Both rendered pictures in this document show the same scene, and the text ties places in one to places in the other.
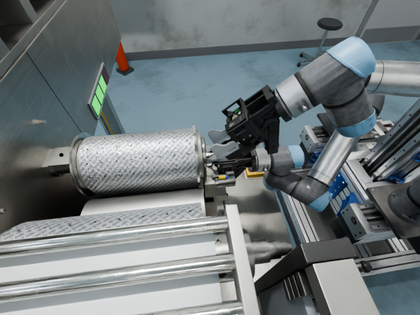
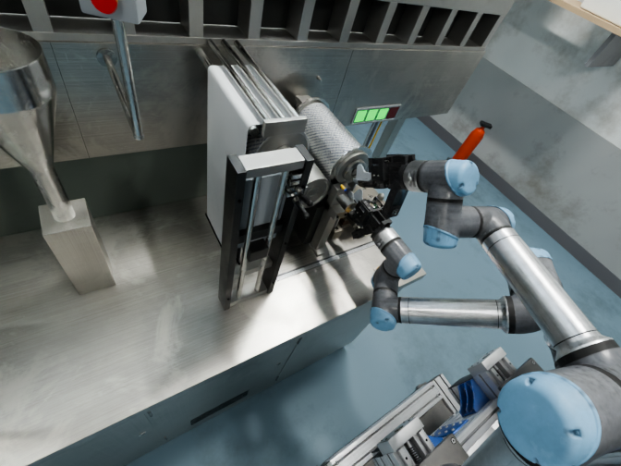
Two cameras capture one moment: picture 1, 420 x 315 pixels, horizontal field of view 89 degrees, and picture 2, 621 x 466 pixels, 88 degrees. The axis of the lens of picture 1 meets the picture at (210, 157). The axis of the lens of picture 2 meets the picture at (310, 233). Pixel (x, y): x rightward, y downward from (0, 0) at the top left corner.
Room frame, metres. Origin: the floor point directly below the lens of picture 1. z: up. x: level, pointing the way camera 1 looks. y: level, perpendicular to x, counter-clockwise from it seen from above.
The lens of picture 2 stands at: (-0.23, -0.56, 1.82)
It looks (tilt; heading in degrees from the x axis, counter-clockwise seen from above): 49 degrees down; 50
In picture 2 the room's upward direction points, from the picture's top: 22 degrees clockwise
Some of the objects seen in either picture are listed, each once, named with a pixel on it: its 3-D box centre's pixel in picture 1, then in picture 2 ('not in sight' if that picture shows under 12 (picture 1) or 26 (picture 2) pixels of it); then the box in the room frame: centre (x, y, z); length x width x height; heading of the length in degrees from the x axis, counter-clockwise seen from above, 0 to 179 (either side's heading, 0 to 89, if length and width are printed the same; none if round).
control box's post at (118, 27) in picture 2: not in sight; (128, 83); (-0.23, 0.00, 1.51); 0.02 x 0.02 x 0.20
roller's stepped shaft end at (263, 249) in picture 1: (269, 249); not in sight; (0.08, -0.08, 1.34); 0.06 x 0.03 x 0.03; 97
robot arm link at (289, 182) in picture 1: (279, 177); (386, 279); (0.40, -0.25, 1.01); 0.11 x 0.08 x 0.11; 52
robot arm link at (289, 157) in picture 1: (283, 158); (400, 259); (0.41, -0.23, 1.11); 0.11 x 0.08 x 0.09; 97
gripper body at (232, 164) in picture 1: (234, 161); (371, 218); (0.39, -0.08, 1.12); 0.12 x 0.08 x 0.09; 97
